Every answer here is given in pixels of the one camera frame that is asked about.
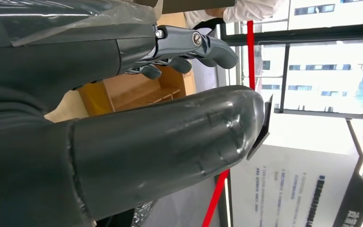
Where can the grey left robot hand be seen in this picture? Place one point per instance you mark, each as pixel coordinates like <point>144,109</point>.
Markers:
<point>137,150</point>

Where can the person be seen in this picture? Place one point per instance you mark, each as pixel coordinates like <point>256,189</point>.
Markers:
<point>250,11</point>

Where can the wooden organizer tray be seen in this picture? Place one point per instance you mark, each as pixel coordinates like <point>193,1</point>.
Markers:
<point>131,91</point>

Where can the black office chair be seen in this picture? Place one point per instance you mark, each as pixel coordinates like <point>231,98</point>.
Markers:
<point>206,22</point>

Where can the red floor tape strip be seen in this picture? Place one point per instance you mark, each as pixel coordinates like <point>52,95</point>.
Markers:
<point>251,56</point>

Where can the white sign board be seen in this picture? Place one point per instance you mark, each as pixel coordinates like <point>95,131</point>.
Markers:
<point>294,194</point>

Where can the dark window frame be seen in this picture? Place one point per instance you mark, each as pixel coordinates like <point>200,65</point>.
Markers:
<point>294,33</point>

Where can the black lit wall panel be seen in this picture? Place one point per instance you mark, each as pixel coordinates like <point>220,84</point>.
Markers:
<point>356,200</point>

